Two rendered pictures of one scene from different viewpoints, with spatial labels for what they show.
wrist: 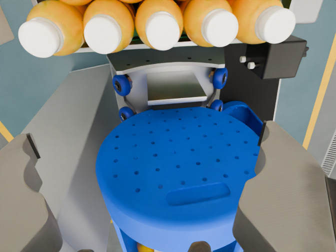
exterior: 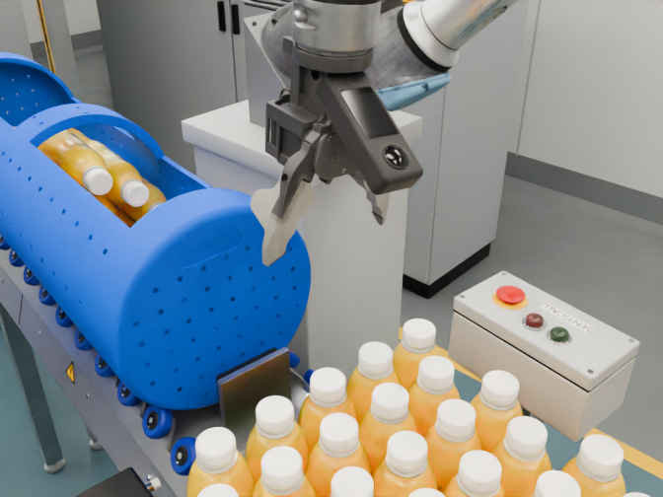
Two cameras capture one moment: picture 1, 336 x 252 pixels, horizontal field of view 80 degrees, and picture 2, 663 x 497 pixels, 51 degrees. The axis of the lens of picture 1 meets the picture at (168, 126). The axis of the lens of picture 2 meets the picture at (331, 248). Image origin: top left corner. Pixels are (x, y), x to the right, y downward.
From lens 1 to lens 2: 0.60 m
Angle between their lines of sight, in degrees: 40
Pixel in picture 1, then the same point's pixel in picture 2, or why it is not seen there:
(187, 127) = (214, 350)
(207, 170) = (197, 282)
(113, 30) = (369, 359)
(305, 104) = not seen: outside the picture
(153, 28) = (338, 377)
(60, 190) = (313, 241)
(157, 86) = (278, 389)
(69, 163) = (316, 284)
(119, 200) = not seen: hidden behind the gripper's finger
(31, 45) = (420, 322)
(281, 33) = (206, 439)
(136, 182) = not seen: hidden behind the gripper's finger
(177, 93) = (256, 379)
